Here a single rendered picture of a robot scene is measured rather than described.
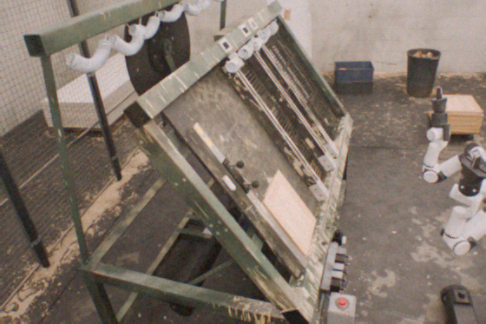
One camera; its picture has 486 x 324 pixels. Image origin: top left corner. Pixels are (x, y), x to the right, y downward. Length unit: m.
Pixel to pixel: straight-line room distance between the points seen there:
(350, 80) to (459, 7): 2.25
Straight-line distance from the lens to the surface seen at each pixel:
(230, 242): 1.79
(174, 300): 2.31
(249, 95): 2.31
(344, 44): 7.30
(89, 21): 1.98
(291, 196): 2.28
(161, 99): 1.66
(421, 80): 6.43
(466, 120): 5.27
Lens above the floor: 2.48
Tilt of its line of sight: 28 degrees down
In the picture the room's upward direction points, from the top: 6 degrees counter-clockwise
